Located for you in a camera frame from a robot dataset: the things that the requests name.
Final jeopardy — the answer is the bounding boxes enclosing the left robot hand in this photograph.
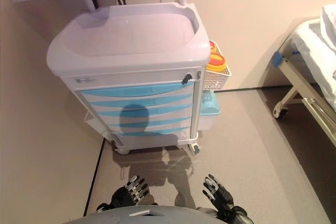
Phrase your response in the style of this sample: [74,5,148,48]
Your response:
[111,174,149,209]

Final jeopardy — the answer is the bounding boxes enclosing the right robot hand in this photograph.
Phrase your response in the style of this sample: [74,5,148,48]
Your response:
[202,173,235,216]

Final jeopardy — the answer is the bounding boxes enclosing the grey robot torso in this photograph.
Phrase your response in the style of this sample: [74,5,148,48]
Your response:
[61,204,218,224]

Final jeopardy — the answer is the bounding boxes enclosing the black floor strip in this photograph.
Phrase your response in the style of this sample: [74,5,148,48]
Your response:
[217,84,293,92]
[83,138,107,217]

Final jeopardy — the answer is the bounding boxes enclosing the blue lid waste bin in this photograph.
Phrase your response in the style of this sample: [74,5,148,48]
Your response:
[198,90,221,132]

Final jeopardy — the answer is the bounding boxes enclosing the white mesh basket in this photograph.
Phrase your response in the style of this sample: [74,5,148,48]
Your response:
[204,40,232,91]

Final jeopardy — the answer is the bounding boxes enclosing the blue bed corner tape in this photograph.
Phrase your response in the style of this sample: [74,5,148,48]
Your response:
[272,52,284,67]

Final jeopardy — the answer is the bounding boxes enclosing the white medical cart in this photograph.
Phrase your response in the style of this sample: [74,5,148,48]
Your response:
[46,2,212,155]

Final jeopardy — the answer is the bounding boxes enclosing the white bed mattress sheet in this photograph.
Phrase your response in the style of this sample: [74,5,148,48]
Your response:
[290,5,336,104]

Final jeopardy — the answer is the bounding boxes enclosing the beige hospital bed frame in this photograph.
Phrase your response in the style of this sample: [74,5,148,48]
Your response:
[271,18,336,147]

